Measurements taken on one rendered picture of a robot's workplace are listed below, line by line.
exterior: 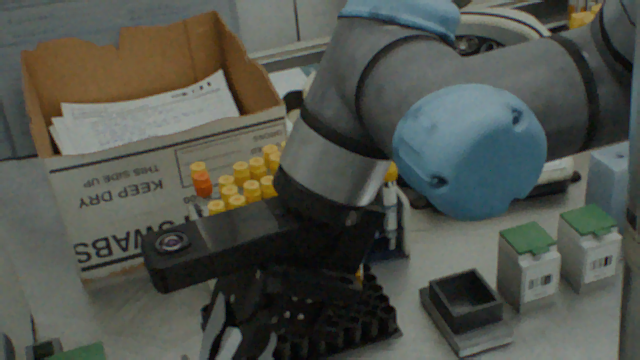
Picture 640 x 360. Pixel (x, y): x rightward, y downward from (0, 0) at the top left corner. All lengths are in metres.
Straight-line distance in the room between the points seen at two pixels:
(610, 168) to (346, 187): 0.34
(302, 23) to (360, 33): 0.68
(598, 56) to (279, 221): 0.25
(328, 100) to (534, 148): 0.16
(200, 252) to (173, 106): 0.51
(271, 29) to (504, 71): 0.75
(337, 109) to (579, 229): 0.33
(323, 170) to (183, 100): 0.54
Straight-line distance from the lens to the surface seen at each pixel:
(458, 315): 0.77
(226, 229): 0.62
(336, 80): 0.58
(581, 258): 0.84
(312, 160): 0.59
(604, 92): 0.53
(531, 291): 0.82
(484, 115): 0.47
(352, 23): 0.57
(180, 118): 1.07
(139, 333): 0.85
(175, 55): 1.13
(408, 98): 0.50
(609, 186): 0.87
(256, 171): 0.85
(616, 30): 0.52
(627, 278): 0.31
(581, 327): 0.83
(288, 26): 1.24
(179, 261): 0.60
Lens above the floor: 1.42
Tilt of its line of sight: 36 degrees down
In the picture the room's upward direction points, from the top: 4 degrees counter-clockwise
